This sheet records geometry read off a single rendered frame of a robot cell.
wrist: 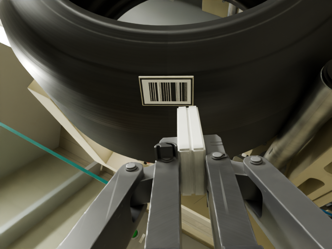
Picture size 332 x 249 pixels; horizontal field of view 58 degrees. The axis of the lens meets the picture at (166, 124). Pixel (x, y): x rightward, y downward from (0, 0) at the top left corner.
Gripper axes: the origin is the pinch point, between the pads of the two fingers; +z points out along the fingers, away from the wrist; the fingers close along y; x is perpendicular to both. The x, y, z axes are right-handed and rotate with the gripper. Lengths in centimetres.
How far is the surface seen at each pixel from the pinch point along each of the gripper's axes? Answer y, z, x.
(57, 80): -16.2, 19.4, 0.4
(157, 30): -2.7, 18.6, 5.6
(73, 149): -178, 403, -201
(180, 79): -0.4, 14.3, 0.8
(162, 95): -2.5, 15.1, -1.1
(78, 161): -169, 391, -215
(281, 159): 17.4, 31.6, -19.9
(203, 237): 4, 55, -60
